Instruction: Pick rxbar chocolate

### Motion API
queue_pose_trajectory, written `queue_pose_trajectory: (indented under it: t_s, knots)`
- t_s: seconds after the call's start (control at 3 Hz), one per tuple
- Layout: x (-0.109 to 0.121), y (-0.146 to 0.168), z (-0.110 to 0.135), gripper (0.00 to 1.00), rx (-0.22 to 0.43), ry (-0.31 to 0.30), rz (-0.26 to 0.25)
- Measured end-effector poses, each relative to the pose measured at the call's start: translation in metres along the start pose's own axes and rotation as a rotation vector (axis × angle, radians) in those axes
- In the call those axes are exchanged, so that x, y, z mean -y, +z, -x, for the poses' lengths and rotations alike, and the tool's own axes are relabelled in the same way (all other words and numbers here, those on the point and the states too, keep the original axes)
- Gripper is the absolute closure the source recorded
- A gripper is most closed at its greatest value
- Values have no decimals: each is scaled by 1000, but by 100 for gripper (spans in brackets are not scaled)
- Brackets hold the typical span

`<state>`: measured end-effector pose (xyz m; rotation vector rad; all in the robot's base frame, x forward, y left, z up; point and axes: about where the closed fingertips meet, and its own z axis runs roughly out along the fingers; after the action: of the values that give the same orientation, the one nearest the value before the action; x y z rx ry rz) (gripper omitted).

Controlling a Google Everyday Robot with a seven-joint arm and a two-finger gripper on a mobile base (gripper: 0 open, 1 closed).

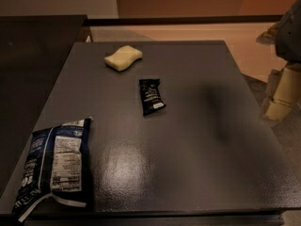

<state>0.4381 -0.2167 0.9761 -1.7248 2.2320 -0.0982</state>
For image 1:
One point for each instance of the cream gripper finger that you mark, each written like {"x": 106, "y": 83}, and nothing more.
{"x": 268, "y": 36}
{"x": 283, "y": 92}

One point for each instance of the black rxbar chocolate wrapper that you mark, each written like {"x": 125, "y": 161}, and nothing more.
{"x": 150, "y": 96}

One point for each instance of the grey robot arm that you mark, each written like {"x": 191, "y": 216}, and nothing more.
{"x": 288, "y": 38}

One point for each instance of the yellow sponge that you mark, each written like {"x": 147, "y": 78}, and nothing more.
{"x": 123, "y": 58}

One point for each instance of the blue white chip bag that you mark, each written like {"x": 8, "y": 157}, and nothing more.
{"x": 57, "y": 167}

